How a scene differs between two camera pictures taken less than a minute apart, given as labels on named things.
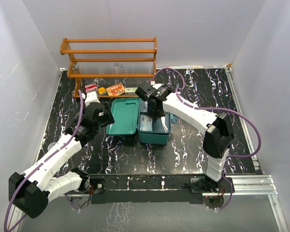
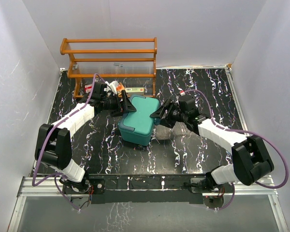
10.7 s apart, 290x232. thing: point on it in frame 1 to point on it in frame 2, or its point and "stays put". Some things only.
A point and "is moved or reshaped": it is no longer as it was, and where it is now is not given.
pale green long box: x=130 y=90 stays put
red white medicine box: x=91 y=88 stays put
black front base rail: x=159 y=189 stays put
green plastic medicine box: x=131 y=117 is moved or reshaped
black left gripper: x=107 y=118 to x=126 y=105
